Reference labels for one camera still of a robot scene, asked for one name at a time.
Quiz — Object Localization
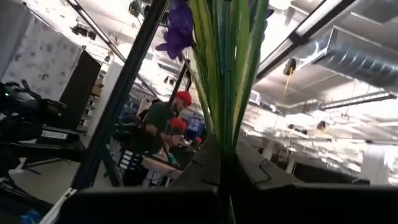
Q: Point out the person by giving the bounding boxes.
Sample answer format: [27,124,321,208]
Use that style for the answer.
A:
[123,91,194,187]

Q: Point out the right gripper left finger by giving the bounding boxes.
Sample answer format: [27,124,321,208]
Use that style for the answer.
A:
[58,134,223,224]

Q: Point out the small red flowers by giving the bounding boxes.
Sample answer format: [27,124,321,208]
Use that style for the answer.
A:
[169,117,188,135]

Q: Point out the white floral curtain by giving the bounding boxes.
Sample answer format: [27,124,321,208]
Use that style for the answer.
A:
[0,14,83,102]

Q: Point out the yellow hanging cord reel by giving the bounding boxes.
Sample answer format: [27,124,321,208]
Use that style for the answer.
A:
[282,58,298,96]

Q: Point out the purple artificial flower bunch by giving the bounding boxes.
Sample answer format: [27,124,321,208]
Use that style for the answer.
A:
[154,0,275,224]

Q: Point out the black flat panel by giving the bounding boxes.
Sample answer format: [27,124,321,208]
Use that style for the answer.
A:
[58,50,103,131]

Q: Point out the silver ventilation duct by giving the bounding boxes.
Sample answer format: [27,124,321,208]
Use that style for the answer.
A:
[313,24,398,93]

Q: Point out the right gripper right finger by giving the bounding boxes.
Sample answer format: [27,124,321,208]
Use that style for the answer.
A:
[230,139,398,224]

